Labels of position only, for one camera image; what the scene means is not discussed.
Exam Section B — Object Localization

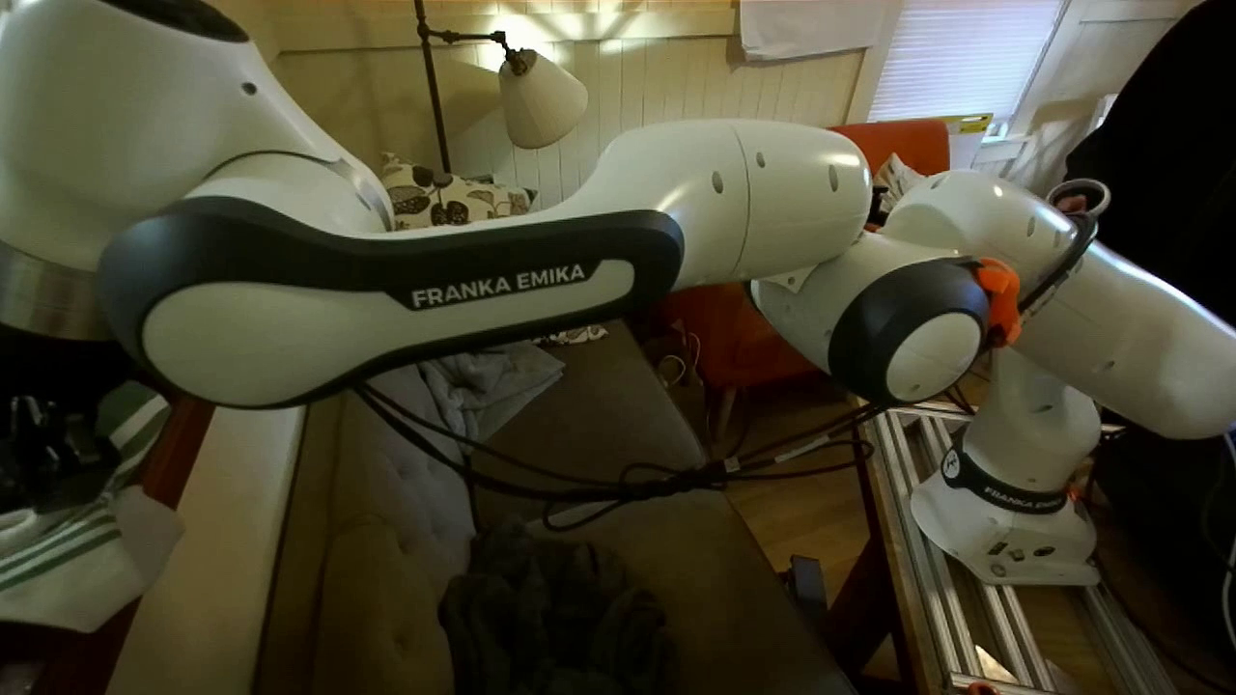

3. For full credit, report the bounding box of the dark grey crumpled towel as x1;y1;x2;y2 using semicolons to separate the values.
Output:
436;522;678;695

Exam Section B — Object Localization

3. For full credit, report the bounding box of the cow print cushion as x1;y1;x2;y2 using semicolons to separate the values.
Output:
376;150;542;236

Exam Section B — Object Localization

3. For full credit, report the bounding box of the white desk lamp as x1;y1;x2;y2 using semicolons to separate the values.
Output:
408;0;589;178

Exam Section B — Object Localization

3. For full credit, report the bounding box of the black clothing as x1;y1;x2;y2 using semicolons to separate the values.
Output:
1057;0;1236;650

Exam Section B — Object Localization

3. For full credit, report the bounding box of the striped cloth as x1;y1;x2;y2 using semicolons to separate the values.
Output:
0;383;175;599

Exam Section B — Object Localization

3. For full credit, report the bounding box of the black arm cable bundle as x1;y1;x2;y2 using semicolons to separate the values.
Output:
347;378;912;533

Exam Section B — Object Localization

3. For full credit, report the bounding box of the orange cable clip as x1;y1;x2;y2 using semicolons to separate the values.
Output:
973;257;1026;352

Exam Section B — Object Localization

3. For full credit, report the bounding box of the aluminium rail frame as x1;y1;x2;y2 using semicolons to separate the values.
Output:
866;399;1180;695

